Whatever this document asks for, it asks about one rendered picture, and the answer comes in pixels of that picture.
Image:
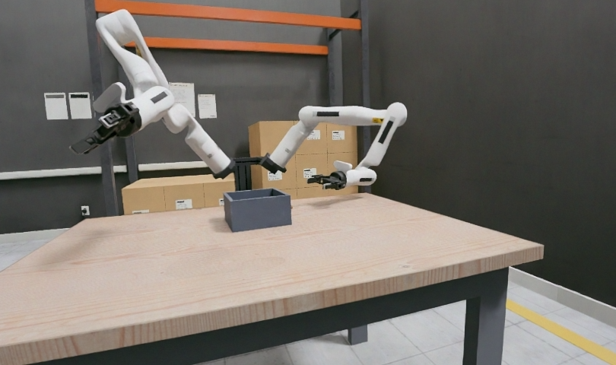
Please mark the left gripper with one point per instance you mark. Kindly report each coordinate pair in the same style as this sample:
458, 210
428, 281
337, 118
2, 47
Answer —
336, 180

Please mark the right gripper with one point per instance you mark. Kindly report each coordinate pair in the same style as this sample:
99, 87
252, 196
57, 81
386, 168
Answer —
118, 121

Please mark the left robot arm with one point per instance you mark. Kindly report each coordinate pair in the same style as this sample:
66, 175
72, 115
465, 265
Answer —
310, 116

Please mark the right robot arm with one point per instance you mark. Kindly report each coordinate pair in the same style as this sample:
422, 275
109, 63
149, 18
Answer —
155, 103

